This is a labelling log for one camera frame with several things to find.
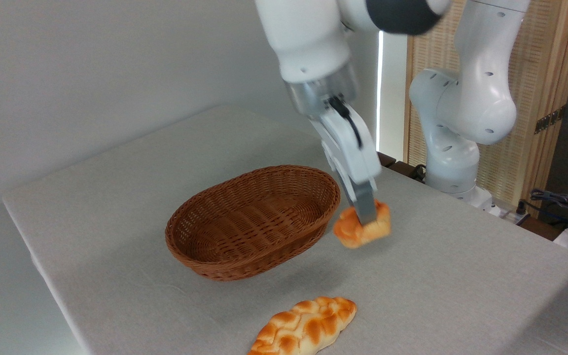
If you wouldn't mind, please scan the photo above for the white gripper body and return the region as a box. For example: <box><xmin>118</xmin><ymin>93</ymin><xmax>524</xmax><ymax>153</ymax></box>
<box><xmin>308</xmin><ymin>101</ymin><xmax>383</xmax><ymax>190</ymax></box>

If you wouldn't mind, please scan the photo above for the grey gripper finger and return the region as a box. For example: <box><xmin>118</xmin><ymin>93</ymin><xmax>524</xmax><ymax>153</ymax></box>
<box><xmin>350</xmin><ymin>180</ymin><xmax>379</xmax><ymax>224</ymax></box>

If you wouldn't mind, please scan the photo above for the round orange bread bun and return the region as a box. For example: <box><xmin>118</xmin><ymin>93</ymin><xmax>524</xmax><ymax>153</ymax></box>
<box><xmin>333</xmin><ymin>199</ymin><xmax>392</xmax><ymax>249</ymax></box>

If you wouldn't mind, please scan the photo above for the braided bread loaf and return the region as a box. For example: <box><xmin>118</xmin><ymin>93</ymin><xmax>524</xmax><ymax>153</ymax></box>
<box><xmin>247</xmin><ymin>296</ymin><xmax>357</xmax><ymax>355</ymax></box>

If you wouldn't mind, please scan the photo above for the brown wicker basket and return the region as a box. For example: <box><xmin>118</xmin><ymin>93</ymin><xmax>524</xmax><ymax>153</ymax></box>
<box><xmin>165</xmin><ymin>165</ymin><xmax>341</xmax><ymax>282</ymax></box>

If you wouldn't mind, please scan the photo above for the dark metal screen hinge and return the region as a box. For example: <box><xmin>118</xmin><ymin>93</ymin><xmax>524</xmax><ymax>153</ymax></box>
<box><xmin>534</xmin><ymin>104</ymin><xmax>568</xmax><ymax>135</ymax></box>

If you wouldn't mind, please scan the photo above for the grey tablecloth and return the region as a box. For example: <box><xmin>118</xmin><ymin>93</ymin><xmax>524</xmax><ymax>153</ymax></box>
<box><xmin>2</xmin><ymin>104</ymin><xmax>568</xmax><ymax>355</ymax></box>

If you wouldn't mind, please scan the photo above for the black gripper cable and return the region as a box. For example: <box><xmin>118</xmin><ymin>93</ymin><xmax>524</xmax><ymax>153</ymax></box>
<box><xmin>328</xmin><ymin>96</ymin><xmax>364</xmax><ymax>149</ymax></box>

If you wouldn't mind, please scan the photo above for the bundle of dark cables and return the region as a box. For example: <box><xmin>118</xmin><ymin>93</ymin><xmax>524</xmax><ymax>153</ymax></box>
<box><xmin>517</xmin><ymin>183</ymin><xmax>568</xmax><ymax>232</ymax></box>

